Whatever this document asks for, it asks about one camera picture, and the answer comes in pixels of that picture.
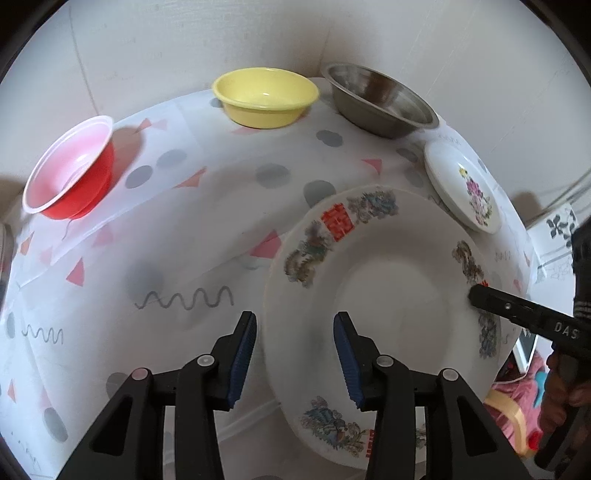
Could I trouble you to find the stainless steel bowl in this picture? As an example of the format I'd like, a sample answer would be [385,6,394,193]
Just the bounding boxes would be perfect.
[322,63,440,140]

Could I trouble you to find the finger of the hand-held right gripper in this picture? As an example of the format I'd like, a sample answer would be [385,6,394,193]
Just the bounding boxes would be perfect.
[468,284,591,344]

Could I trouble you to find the person's right hand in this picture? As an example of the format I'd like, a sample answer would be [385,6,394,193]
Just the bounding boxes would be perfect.
[541,351,575,433]

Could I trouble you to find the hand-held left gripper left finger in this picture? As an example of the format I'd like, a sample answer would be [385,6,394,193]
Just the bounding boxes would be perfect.
[60,311,258,480]

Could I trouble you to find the white tablet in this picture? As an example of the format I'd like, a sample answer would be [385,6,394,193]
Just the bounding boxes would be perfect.
[516,330,539,373]

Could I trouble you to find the yellow bowl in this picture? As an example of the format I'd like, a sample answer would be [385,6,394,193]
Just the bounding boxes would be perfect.
[211,67,320,129]

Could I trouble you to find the white black printed cloth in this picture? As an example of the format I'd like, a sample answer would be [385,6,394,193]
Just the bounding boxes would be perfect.
[526,203,578,283]

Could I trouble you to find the red plastic bowl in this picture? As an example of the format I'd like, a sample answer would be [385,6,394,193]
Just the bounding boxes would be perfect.
[22,115,116,220]

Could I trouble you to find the pink cloth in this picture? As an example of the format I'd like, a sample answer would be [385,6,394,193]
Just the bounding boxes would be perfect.
[494,353,555,444]

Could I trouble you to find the large white decorated plate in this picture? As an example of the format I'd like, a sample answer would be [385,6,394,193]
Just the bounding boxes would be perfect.
[262,184,514,470]

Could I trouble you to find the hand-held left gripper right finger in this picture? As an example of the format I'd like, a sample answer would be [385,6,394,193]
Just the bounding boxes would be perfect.
[333,311,532,480]

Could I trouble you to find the white patterned tablecloth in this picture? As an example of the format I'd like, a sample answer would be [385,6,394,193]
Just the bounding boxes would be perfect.
[0,83,541,480]

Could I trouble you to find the small white floral plate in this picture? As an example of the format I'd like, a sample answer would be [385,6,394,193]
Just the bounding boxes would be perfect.
[423,141,504,235]

